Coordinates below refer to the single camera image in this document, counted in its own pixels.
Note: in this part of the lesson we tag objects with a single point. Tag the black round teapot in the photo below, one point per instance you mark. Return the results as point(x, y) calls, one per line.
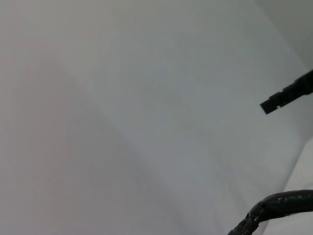
point(281, 203)

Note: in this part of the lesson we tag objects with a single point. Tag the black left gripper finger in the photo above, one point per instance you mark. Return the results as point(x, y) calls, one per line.
point(288, 94)

